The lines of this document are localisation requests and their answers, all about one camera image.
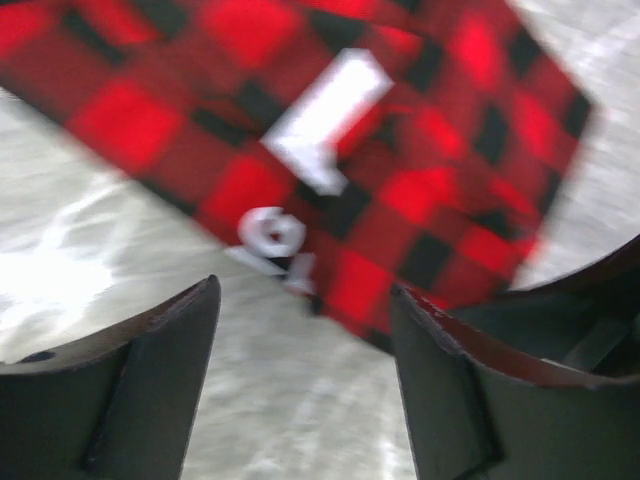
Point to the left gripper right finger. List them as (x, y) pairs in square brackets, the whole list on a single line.
[(537, 384)]

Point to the red black plaid shirt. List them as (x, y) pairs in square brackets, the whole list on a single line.
[(338, 146)]

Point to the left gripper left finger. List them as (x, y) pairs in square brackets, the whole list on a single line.
[(117, 404)]

